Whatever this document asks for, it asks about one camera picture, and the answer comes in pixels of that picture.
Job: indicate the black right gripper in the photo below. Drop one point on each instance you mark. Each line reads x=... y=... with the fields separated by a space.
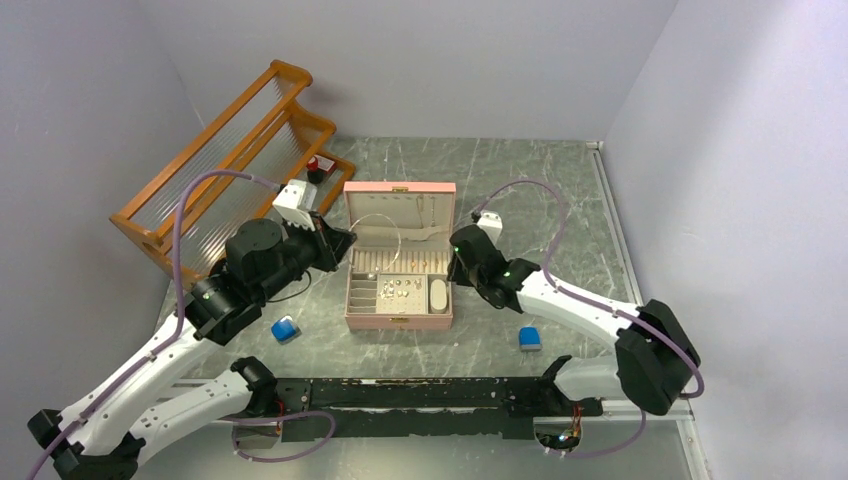
x=455 y=271

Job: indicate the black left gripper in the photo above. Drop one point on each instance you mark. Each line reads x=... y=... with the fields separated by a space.
x=331 y=243

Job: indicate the silver pearl bangle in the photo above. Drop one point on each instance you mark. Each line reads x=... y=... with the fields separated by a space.
x=378 y=244

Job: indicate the pink jewelry box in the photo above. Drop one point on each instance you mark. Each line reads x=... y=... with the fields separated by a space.
x=399 y=300

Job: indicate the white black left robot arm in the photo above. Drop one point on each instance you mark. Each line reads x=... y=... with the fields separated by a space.
x=123 y=422

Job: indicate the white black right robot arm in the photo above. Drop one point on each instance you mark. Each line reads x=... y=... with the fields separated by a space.
x=652 y=359

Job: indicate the white oval pad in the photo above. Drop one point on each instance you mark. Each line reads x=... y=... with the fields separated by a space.
x=438 y=296

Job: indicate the blue right scraper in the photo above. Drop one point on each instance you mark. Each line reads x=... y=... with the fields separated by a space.
x=529 y=339

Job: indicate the blue scraper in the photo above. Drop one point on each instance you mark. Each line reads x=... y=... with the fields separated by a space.
x=529 y=339
x=285 y=330

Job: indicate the red black stamp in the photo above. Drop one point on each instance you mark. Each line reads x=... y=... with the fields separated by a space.
x=315 y=174

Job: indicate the red white small box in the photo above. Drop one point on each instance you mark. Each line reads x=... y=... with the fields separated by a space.
x=325 y=164

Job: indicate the blue left scraper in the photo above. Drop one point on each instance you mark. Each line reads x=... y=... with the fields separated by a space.
x=285 y=330

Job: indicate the orange wooden rack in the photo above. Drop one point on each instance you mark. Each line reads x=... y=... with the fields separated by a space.
x=264 y=132

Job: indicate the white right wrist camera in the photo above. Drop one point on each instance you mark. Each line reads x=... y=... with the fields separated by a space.
x=490 y=223

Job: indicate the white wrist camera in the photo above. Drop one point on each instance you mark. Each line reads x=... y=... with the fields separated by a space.
x=294 y=204
x=490 y=223

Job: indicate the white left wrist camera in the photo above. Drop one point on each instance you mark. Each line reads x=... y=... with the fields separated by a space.
x=294 y=204

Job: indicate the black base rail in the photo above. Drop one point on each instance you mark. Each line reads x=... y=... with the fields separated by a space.
x=455 y=406

